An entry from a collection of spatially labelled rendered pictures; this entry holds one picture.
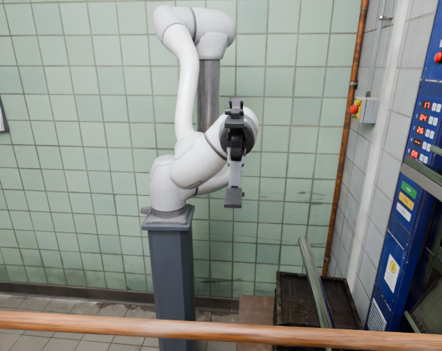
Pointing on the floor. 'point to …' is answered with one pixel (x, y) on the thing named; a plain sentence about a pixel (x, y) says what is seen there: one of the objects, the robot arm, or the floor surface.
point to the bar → (326, 320)
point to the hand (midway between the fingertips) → (233, 165)
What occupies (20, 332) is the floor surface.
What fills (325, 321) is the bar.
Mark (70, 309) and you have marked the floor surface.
